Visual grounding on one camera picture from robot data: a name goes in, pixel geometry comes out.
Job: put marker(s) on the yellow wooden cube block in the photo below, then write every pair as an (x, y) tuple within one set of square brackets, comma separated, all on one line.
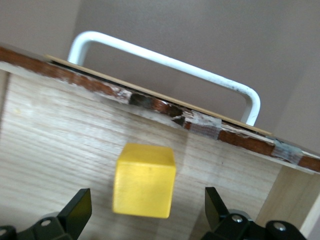
[(143, 185)]

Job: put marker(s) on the clear adhesive tape patch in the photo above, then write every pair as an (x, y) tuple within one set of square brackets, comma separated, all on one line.
[(206, 127), (287, 152)]

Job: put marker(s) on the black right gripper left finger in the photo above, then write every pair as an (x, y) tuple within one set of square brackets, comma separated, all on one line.
[(72, 217)]

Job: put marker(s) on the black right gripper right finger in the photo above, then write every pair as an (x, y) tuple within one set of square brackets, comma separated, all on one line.
[(225, 227)]

